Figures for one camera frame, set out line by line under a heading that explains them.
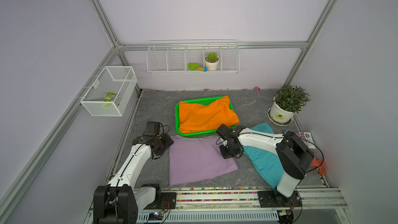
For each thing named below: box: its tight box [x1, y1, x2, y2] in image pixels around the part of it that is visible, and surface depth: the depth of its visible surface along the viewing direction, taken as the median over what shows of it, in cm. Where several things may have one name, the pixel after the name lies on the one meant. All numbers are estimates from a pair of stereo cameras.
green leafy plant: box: [272, 84, 311, 114], surface depth 92 cm
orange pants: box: [178, 95, 240, 134], surface depth 98 cm
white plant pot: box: [269, 101, 297, 123], surface depth 98 cm
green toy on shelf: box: [187, 63, 208, 73], surface depth 102 cm
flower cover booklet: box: [296, 131, 317, 150], surface depth 98 cm
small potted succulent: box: [204, 52, 220, 72], surface depth 93 cm
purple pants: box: [168, 134, 239, 187], surface depth 86 cm
